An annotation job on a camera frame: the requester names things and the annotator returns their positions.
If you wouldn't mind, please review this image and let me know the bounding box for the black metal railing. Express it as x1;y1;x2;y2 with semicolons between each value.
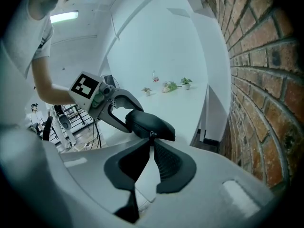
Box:
54;103;96;131

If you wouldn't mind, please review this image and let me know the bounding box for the person's left forearm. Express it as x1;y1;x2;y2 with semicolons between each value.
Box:
38;83;78;105

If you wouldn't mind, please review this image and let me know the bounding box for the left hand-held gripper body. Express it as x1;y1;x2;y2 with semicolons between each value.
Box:
68;71;117;122

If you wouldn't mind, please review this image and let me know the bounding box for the person's grey t-shirt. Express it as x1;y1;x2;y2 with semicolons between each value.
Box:
0;0;59;80

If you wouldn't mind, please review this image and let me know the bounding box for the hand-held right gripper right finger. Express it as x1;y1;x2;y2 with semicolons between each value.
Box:
139;138;277;228

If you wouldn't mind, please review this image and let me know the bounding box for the black cable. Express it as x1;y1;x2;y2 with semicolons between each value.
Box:
93;119;103;150

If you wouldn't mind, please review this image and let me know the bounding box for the white robot with black panel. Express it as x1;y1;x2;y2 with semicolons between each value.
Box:
48;104;77;151

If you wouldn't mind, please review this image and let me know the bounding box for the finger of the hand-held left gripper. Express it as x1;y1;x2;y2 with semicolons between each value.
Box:
99;107;133;134
112;88;145;112

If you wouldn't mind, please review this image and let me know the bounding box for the rectangular ceiling light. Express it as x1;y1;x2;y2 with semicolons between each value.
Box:
49;10;79;24

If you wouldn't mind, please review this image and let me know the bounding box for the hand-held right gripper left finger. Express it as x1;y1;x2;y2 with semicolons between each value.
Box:
58;137;151;224

